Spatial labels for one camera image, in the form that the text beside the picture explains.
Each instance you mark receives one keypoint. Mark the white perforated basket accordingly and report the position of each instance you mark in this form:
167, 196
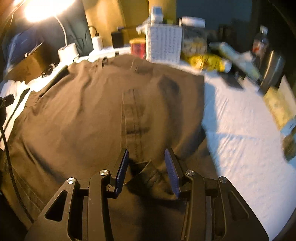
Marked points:
163, 43

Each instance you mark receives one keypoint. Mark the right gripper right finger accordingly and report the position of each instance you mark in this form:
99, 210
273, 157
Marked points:
180, 182

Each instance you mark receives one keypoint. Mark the yellow tissue box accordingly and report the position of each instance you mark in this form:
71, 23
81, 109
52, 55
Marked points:
281, 104

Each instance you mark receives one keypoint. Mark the clear snack jar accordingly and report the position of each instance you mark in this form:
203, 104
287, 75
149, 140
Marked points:
194, 40

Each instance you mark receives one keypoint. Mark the white desk lamp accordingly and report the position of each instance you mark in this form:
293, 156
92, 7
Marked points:
59, 23

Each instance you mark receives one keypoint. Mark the small green stone figure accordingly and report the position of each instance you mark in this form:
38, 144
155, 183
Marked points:
289, 148

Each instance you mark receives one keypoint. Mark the white charger adapter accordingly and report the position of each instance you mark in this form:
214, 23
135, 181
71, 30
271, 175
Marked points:
97, 43

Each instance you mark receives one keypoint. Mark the black smartphone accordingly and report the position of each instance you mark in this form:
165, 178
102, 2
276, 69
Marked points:
230, 80

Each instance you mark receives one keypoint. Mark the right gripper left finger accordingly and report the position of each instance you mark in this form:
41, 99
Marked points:
117, 174

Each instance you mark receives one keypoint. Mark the wet wipes pack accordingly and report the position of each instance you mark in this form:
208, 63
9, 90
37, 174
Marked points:
237, 59

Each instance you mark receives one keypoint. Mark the stainless steel tumbler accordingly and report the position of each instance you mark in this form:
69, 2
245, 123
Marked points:
271, 70

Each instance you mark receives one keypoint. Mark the white cloth garment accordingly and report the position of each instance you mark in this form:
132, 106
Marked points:
13, 87

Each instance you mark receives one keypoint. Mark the white power strip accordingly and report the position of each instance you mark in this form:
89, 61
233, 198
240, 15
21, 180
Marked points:
108, 52

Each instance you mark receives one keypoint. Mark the plastic water bottle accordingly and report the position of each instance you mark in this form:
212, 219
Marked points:
260, 44

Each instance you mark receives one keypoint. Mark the brown t-shirt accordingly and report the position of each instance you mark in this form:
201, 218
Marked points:
78, 124

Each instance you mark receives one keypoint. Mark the black charger adapter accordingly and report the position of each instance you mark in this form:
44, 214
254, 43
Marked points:
117, 39

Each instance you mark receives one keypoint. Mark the yellow snack bag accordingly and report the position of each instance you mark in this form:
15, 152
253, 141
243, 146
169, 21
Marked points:
208, 62

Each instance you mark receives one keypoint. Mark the tablet computer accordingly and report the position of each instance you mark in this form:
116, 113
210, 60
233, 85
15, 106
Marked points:
15, 48

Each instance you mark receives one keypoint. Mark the red tin can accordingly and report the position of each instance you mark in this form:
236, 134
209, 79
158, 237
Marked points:
138, 47

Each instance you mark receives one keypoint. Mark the cardboard box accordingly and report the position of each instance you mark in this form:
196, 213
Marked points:
33, 65

